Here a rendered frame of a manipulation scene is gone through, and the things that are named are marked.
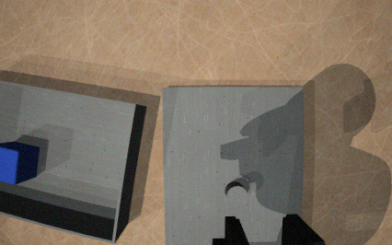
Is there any grey open box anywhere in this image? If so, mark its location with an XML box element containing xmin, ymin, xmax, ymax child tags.
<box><xmin>0</xmin><ymin>81</ymin><xmax>146</xmax><ymax>244</ymax></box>

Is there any blue block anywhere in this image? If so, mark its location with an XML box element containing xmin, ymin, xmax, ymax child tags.
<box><xmin>0</xmin><ymin>141</ymin><xmax>40</xmax><ymax>185</ymax></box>

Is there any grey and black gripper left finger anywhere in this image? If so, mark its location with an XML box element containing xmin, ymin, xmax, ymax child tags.
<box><xmin>213</xmin><ymin>216</ymin><xmax>249</xmax><ymax>245</ymax></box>

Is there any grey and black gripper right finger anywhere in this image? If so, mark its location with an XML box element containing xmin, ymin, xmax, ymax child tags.
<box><xmin>282</xmin><ymin>214</ymin><xmax>325</xmax><ymax>245</ymax></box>

